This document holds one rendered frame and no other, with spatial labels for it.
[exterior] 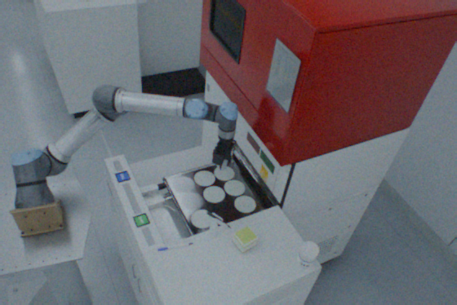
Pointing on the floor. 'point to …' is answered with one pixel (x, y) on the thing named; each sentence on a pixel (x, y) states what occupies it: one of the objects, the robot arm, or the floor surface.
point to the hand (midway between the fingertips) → (220, 169)
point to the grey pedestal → (53, 288)
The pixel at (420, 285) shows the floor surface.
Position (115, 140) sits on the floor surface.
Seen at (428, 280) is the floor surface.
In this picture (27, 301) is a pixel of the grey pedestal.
